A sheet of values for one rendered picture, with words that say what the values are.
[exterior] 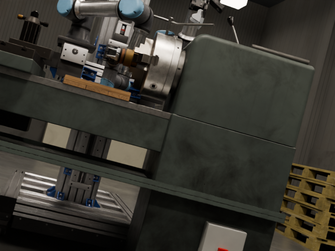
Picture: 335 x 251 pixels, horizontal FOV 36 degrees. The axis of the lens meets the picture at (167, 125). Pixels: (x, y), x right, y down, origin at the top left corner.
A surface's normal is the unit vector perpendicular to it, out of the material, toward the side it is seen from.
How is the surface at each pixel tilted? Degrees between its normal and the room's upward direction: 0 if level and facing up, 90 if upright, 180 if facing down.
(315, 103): 90
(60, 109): 90
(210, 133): 90
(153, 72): 111
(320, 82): 90
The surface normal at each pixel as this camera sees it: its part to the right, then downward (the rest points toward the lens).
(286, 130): 0.14, 0.00
